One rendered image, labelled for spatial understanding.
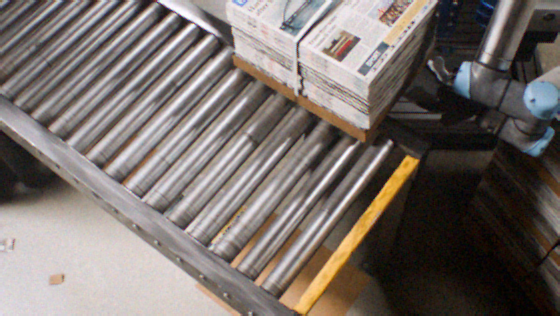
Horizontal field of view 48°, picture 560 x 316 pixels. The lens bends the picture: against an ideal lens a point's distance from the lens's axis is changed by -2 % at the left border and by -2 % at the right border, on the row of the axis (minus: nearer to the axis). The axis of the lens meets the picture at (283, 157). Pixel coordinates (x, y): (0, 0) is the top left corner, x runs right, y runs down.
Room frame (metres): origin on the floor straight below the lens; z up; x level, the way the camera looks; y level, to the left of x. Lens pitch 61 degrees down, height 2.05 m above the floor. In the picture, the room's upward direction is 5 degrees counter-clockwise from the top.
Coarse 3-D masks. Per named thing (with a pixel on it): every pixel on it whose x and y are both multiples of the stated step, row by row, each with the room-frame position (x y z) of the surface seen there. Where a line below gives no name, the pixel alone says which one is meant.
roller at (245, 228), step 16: (320, 128) 0.77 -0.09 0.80; (336, 128) 0.77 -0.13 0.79; (304, 144) 0.73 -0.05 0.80; (320, 144) 0.73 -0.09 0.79; (288, 160) 0.70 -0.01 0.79; (304, 160) 0.69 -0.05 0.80; (288, 176) 0.65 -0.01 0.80; (272, 192) 0.62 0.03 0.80; (288, 192) 0.63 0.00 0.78; (256, 208) 0.58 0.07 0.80; (272, 208) 0.59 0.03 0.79; (240, 224) 0.55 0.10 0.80; (256, 224) 0.55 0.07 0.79; (224, 240) 0.52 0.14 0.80; (240, 240) 0.51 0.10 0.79; (224, 256) 0.48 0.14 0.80
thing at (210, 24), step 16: (160, 0) 1.21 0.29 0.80; (176, 0) 1.21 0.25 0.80; (192, 16) 1.14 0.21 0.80; (208, 16) 1.14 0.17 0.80; (208, 32) 1.09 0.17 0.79; (224, 32) 1.08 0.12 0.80; (256, 80) 0.99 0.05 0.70; (384, 128) 0.76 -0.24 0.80; (400, 128) 0.75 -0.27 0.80; (368, 144) 0.77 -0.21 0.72; (400, 144) 0.71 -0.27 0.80; (416, 144) 0.71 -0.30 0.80; (400, 160) 0.71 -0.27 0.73; (416, 176) 0.68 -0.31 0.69
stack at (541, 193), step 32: (512, 160) 0.77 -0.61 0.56; (544, 160) 0.71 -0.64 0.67; (480, 192) 0.82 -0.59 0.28; (512, 192) 0.73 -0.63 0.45; (544, 192) 0.67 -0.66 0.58; (512, 224) 0.69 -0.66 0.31; (544, 224) 0.62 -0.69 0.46; (544, 256) 0.58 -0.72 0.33; (512, 288) 0.58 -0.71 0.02; (544, 288) 0.52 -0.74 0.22
